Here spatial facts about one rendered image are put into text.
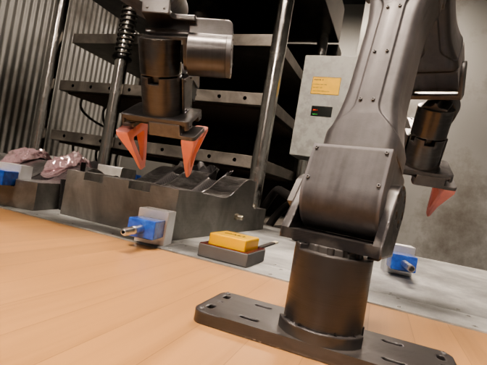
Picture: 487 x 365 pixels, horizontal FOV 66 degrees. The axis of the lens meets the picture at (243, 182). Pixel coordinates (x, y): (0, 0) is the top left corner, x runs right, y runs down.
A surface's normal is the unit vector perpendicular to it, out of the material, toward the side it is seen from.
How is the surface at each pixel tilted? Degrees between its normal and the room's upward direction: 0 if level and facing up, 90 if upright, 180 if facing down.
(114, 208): 90
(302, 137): 90
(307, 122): 90
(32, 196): 90
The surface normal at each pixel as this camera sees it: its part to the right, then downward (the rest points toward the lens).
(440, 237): -0.34, -0.07
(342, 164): -0.48, -0.39
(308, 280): -0.66, -0.12
